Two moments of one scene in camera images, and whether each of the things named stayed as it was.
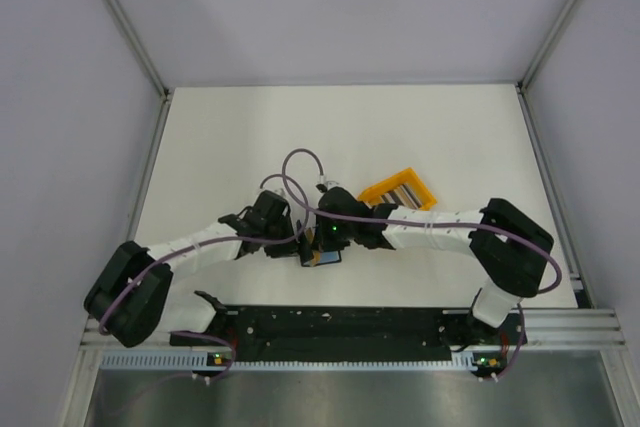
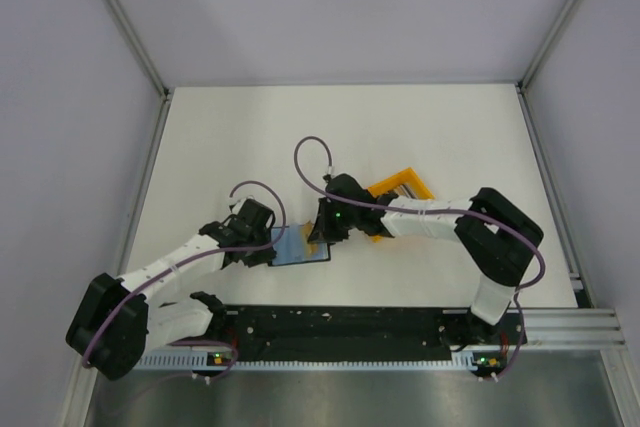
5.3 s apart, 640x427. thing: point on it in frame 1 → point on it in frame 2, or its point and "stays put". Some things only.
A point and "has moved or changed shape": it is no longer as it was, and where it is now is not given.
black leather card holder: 326,257 has moved or changed shape
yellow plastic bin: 372,195 stays put
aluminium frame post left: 125,20 stays put
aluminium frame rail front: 544,329 stays put
